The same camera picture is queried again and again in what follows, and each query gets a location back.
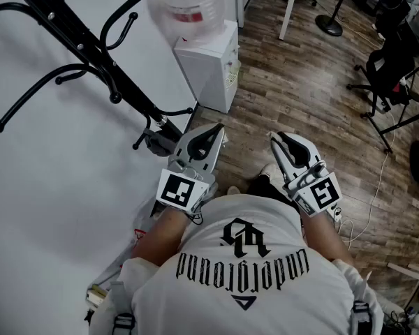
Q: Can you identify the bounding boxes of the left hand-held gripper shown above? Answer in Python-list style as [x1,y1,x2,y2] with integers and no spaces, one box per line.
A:
[156,123,227,216]

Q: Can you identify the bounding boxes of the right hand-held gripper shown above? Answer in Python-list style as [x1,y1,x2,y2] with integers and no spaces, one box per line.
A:
[270,131,344,219]

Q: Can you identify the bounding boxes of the person's left forearm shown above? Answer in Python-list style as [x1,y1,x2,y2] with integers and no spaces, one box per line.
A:
[131,206,193,268]

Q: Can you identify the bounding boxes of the person's right forearm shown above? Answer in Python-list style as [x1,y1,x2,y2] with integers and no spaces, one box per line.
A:
[299,210,356,268]

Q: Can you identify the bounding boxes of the grey cloth on rack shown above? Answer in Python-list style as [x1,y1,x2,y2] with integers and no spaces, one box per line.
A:
[144,128,177,157]

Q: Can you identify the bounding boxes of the black shorts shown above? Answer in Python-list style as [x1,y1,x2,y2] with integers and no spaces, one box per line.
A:
[247,174,301,209]

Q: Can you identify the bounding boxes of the white power strip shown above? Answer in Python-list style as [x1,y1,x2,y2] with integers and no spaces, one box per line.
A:
[326,203,344,223]

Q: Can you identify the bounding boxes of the white water dispenser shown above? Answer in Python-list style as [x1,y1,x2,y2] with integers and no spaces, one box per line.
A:
[173,19,242,114]

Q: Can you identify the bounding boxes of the black floor fan stand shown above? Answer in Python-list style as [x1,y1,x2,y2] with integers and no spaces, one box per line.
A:
[314,0,354,37]

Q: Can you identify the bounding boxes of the black metal coat rack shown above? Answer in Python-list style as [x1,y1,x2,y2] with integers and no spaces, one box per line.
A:
[0,0,196,153]

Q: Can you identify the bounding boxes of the clear water dispenser bottle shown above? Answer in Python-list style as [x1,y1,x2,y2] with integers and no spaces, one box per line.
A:
[147,0,228,45]

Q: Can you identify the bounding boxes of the white printed t-shirt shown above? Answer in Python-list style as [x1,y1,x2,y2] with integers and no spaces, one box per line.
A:
[89,193,385,335]

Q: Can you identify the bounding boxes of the black chair with dark bag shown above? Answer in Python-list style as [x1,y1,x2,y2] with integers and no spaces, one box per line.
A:
[374,0,419,50]

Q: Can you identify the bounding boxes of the white floor cable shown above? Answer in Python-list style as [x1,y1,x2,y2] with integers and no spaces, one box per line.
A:
[335,110,396,251]

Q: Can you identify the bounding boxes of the grey backpack strap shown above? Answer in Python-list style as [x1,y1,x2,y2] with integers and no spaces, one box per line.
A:
[109,280,138,335]
[350,299,372,335]

